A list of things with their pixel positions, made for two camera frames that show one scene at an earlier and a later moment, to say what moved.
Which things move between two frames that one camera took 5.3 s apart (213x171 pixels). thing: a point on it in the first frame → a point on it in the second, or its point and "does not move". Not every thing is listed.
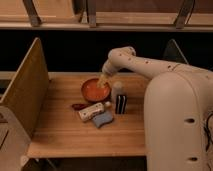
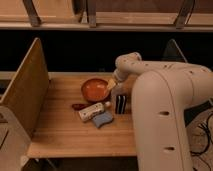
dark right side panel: x=172 y=52 does not move
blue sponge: x=102 y=118 does not move
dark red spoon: x=78 y=106 does not move
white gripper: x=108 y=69 → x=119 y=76
